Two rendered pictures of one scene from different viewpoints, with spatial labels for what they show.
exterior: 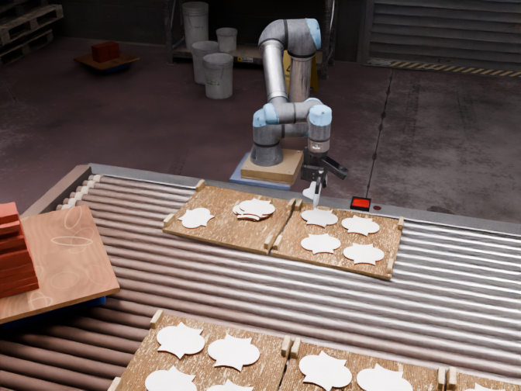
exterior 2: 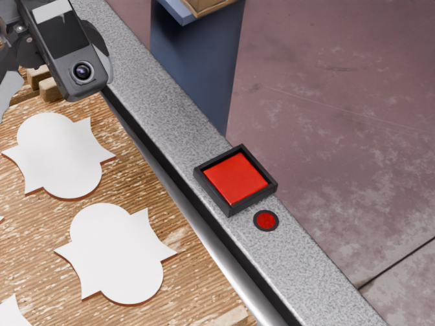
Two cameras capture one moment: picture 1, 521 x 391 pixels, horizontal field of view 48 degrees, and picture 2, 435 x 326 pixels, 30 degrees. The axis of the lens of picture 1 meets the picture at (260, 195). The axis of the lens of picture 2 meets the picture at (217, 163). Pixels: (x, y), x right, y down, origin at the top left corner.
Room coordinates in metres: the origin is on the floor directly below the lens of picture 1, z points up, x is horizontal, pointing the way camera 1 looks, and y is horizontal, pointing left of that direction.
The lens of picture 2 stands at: (1.48, -0.70, 1.74)
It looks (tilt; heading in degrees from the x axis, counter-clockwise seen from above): 53 degrees down; 33
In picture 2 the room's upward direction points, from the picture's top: 8 degrees clockwise
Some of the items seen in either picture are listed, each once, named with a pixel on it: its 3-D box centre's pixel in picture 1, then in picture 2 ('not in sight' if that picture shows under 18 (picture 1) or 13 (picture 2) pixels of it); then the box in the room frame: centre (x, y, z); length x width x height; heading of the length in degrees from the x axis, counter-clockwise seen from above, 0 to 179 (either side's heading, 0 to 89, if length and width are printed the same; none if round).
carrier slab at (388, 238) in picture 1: (340, 237); (30, 251); (1.75, -0.29, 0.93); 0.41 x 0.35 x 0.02; 71
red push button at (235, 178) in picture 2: (360, 204); (235, 180); (1.99, -0.40, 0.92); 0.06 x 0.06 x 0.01; 75
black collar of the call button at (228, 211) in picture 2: (360, 203); (235, 180); (1.99, -0.40, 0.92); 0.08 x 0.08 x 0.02; 75
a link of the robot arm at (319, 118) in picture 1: (319, 122); not in sight; (1.87, -0.20, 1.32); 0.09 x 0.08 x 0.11; 5
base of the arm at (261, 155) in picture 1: (266, 149); not in sight; (2.37, -0.03, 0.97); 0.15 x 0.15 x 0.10
